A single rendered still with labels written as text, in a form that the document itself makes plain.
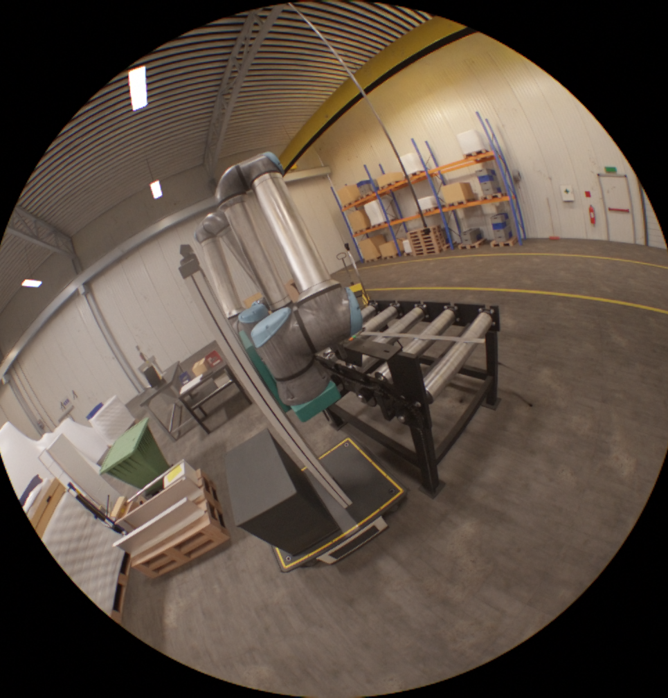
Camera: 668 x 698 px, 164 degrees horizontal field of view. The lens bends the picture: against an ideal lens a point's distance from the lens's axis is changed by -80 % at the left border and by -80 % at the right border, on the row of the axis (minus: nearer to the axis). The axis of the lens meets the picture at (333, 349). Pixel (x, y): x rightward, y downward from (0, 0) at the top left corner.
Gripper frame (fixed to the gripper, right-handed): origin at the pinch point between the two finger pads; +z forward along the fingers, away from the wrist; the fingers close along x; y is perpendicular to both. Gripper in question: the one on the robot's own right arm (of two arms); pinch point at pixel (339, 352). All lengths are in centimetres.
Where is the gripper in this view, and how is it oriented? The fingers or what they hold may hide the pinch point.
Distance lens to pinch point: 111.5
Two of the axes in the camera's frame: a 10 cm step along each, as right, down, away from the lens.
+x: 5.4, 1.7, -8.3
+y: -7.6, 5.3, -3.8
